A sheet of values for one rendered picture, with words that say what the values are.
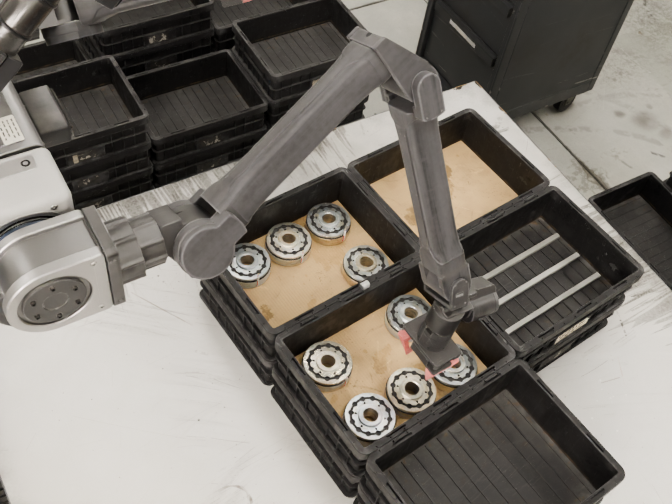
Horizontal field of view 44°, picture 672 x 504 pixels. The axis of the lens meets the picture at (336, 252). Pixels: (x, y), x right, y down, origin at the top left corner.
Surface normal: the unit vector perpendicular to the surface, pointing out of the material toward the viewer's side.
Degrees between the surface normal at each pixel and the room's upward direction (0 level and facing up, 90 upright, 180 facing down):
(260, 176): 63
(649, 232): 0
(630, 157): 0
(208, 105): 0
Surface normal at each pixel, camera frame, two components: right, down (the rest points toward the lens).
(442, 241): 0.44, 0.37
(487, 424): 0.11, -0.60
